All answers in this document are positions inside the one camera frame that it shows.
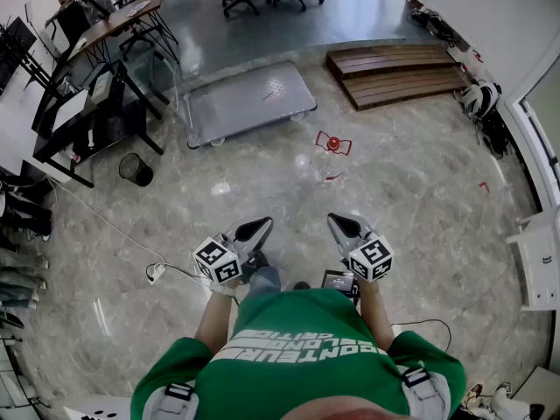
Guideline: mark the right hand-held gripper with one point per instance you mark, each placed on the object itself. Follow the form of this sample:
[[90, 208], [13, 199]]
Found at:
[[372, 256]]

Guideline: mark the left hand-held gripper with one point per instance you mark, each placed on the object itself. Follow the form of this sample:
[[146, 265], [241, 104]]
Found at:
[[219, 261]]

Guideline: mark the clear bottle with red handle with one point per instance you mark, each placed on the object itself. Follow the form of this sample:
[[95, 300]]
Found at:
[[333, 143]]

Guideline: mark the grey metal platform cart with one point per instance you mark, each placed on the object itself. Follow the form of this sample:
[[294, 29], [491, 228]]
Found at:
[[249, 99]]

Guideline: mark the person's left forearm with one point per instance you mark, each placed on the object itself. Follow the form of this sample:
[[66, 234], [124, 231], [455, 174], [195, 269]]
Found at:
[[214, 317]]

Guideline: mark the person's right forearm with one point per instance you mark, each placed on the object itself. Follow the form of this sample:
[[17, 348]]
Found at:
[[376, 313]]

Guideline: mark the person's black left shoe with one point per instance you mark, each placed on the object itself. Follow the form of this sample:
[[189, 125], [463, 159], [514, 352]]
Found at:
[[261, 261]]

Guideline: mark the person's black shoe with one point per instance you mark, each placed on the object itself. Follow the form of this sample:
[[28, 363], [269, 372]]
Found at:
[[302, 285], [261, 261]]

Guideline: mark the person's left leg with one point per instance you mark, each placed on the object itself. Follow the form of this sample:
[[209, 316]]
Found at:
[[264, 280]]

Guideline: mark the black screen device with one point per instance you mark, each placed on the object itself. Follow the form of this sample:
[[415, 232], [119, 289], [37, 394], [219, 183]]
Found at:
[[339, 282]]

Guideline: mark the person's black right shoe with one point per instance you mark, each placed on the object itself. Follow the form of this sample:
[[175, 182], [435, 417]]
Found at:
[[302, 285]]

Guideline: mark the white power strip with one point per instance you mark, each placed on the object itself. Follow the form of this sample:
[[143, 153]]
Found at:
[[156, 274]]

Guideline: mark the black mesh waste bin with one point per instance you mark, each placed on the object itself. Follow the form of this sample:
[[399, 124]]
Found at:
[[135, 171]]

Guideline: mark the person's green shirt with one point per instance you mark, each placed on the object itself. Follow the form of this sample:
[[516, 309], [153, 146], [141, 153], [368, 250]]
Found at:
[[297, 366]]

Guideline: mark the red tape strip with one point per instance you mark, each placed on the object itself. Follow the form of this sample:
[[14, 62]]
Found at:
[[271, 94]]

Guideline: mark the brown wooden step platform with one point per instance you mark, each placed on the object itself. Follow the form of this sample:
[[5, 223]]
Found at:
[[394, 77]]

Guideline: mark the black side table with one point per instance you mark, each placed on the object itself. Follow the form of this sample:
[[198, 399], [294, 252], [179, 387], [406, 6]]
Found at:
[[109, 125]]

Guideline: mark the white cabinet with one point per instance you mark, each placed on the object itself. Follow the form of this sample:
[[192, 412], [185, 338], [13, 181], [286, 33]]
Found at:
[[531, 256]]

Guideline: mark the white and black headset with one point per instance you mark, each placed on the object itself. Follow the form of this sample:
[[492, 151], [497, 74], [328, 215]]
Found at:
[[479, 99]]

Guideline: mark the beige shoe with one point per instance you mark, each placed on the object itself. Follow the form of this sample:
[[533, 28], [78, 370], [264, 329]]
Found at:
[[474, 394]]

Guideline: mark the beige box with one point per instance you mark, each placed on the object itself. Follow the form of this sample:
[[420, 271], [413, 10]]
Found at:
[[101, 86]]

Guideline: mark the white flat board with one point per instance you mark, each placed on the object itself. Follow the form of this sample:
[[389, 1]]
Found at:
[[70, 109]]

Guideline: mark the black high-back office chair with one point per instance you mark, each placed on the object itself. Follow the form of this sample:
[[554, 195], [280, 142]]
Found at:
[[135, 39]]

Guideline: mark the beige wooden board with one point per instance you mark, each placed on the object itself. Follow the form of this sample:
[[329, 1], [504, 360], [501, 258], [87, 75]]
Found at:
[[542, 387]]

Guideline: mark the brown wooden desk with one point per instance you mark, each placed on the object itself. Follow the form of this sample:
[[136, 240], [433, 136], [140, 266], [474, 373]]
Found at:
[[122, 20]]

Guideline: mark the purple flat pad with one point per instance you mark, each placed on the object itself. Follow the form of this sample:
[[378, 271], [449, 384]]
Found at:
[[139, 8]]

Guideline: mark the black flat screen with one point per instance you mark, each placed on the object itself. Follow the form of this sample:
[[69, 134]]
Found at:
[[15, 46]]

